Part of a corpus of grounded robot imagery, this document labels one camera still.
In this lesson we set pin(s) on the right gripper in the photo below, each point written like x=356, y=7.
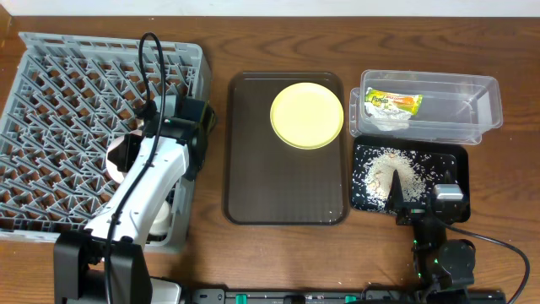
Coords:
x=412, y=214

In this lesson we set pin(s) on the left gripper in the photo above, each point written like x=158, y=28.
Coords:
x=122, y=154

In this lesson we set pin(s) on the pink bowl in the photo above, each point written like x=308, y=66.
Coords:
x=111, y=169

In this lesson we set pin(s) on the rice food scraps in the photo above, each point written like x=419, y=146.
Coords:
x=374, y=167

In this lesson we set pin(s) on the light blue bowl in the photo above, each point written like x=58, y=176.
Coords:
x=162, y=221

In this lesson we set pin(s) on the clear plastic film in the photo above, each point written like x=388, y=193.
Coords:
x=387, y=119

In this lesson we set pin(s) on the green snack wrapper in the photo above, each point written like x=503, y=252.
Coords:
x=388, y=101

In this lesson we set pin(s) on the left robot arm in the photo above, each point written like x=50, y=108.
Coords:
x=105, y=263

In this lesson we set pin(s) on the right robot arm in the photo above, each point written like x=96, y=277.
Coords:
x=444, y=266

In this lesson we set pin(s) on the black tray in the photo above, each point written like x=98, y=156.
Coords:
x=461, y=176

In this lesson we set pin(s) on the grey dish rack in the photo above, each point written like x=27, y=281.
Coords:
x=71, y=97

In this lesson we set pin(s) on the clear plastic container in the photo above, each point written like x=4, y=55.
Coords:
x=456, y=108

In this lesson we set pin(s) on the yellow plate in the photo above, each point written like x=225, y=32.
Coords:
x=306, y=115

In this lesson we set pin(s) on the dark brown serving tray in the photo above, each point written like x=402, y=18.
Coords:
x=268, y=182

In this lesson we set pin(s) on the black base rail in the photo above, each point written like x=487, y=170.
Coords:
x=367, y=296

